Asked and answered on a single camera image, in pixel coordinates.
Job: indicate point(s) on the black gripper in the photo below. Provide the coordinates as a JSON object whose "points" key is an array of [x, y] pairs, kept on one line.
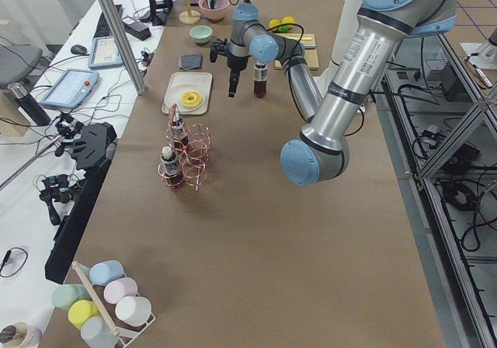
{"points": [[236, 63]]}

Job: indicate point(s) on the tea bottle rack slot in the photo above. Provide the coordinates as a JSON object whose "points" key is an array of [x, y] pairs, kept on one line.
{"points": [[171, 166], [178, 127], [260, 80]]}

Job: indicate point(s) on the cream serving tray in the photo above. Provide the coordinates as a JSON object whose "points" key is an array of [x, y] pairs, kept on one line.
{"points": [[201, 79]]}

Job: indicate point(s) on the tea bottle top rack slot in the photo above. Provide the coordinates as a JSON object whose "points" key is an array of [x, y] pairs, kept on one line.
{"points": [[178, 127]]}

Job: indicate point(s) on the tea bottle front rack slot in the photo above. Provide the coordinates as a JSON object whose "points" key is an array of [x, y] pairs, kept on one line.
{"points": [[171, 166]]}

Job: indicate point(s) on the mint green bowl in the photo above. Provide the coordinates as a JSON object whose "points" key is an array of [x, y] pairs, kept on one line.
{"points": [[201, 34]]}

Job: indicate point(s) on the grey folded cloth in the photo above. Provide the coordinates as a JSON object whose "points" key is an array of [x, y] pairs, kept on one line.
{"points": [[190, 61]]}

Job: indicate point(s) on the glazed donut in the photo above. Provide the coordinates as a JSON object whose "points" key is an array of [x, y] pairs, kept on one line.
{"points": [[191, 99]]}

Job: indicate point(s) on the yellow lemon near board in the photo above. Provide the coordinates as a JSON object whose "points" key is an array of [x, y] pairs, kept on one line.
{"points": [[274, 25]]}

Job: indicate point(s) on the green lime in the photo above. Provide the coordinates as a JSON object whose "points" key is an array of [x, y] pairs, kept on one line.
{"points": [[284, 29]]}

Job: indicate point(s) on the wooden mug tree stand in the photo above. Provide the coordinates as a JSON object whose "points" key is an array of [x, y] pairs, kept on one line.
{"points": [[190, 16]]}

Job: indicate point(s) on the yellow lemon far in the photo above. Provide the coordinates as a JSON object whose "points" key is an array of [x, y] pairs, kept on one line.
{"points": [[288, 22]]}

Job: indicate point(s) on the wooden cutting board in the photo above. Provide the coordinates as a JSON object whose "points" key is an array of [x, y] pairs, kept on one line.
{"points": [[311, 57]]}

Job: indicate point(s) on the far teach pendant tablet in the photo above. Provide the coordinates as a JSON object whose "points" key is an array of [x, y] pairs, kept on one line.
{"points": [[104, 53]]}

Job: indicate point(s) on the teach pendant tablet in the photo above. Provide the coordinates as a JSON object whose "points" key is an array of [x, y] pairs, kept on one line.
{"points": [[71, 89], [104, 53]]}

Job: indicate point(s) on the black keyboard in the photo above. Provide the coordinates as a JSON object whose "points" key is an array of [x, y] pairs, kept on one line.
{"points": [[102, 27]]}

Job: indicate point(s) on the computer mouse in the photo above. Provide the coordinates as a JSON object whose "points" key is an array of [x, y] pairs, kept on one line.
{"points": [[78, 49]]}

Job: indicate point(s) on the near teach pendant tablet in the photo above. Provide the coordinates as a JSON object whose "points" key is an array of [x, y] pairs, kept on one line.
{"points": [[71, 89]]}

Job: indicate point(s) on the black thermos bottle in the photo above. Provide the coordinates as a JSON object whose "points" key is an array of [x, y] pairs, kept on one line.
{"points": [[27, 102]]}

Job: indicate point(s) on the blue pastel cup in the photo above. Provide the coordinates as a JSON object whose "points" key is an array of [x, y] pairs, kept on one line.
{"points": [[105, 272]]}

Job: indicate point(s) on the pink pastel cup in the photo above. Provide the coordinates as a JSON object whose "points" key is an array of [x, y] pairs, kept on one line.
{"points": [[120, 288]]}

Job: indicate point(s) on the white pastel cup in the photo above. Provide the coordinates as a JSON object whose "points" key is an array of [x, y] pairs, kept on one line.
{"points": [[133, 310]]}

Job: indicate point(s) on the green pastel cup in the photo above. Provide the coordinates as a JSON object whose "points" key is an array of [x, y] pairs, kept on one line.
{"points": [[66, 295]]}

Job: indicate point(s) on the yellow pastel cup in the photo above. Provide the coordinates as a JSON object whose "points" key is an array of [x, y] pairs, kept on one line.
{"points": [[81, 311]]}

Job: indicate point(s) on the grey pastel cup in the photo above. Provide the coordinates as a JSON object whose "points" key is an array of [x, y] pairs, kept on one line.
{"points": [[97, 332]]}

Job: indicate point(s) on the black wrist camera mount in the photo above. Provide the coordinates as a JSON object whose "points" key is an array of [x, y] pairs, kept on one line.
{"points": [[219, 48]]}

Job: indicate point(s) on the copper wire bottle rack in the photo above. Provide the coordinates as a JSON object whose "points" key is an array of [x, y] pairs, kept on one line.
{"points": [[193, 152]]}

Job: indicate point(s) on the aluminium frame post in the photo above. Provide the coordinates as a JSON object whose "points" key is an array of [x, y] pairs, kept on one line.
{"points": [[109, 11]]}

